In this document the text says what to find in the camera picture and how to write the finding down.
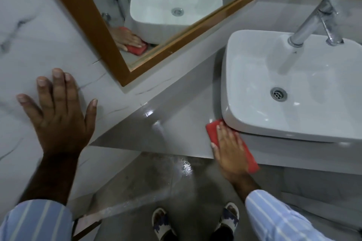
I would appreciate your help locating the person's left little finger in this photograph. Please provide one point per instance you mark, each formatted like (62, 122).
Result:
(28, 108)

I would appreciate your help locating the red cleaning sponge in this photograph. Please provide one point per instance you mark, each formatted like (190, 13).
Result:
(251, 161)

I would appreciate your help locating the person's left forearm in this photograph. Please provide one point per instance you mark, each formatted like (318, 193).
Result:
(48, 181)

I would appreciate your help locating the chrome faucet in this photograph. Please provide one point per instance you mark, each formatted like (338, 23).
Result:
(314, 20)

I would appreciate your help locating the white ceramic sink basin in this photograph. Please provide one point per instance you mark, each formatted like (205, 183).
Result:
(305, 79)

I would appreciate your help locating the person's right sandal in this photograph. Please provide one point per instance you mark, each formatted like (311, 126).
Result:
(229, 215)

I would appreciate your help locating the person's left thumb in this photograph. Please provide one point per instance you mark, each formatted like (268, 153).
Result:
(91, 115)

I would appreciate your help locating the person's right hand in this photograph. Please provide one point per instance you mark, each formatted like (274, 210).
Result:
(232, 156)

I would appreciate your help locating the wooden framed mirror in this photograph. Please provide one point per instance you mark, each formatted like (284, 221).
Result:
(93, 29)

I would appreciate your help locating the metal sink drain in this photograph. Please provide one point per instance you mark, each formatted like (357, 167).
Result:
(278, 94)

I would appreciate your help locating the person's left sandal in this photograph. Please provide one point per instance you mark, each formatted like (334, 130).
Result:
(161, 222)

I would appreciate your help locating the person's sandal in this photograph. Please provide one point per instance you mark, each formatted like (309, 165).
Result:
(229, 215)
(161, 222)

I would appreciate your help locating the person's left hand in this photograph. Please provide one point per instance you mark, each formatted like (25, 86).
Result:
(60, 125)

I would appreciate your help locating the person's right thumb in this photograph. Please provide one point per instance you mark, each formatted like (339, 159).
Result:
(215, 151)

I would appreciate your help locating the person's left middle finger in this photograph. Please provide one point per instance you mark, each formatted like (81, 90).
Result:
(59, 88)

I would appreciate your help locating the person's right forearm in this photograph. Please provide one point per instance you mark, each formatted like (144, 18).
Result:
(271, 215)

